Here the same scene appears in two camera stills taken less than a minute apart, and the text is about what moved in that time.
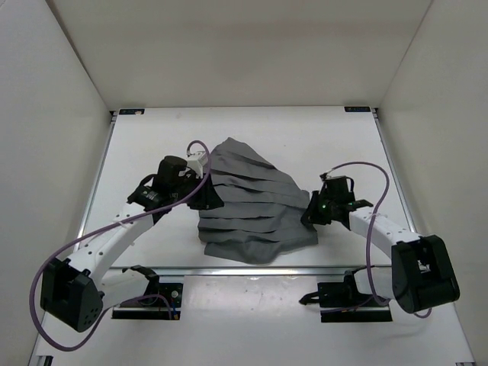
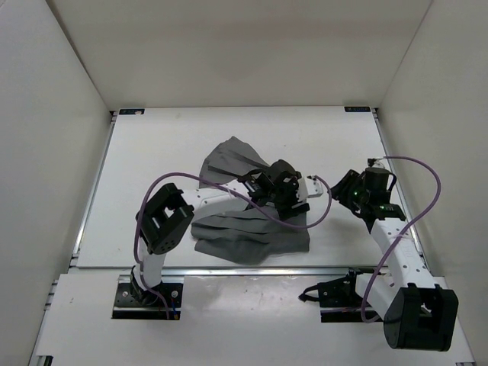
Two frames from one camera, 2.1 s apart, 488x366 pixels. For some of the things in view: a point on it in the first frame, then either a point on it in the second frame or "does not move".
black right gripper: (309, 215) to (339, 192)
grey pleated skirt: (264, 207) does not move
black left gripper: (209, 196) to (287, 210)
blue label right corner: (357, 109) does not move
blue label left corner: (131, 111) does not move
